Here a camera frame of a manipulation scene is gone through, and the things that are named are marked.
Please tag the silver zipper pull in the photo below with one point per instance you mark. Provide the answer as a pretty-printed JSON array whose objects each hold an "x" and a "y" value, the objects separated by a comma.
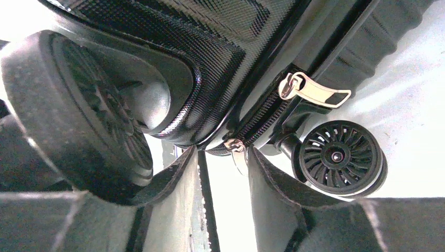
[
  {"x": 238, "y": 152},
  {"x": 301, "y": 85}
]

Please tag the black ribbed hard-shell suitcase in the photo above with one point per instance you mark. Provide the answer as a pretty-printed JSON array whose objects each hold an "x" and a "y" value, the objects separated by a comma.
[{"x": 85, "y": 89}]

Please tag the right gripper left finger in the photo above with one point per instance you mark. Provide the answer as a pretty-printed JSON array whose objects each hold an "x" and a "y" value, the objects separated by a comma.
[{"x": 79, "y": 221}]

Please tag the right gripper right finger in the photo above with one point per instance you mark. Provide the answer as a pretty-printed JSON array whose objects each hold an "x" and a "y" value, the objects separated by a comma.
[{"x": 290, "y": 216}]

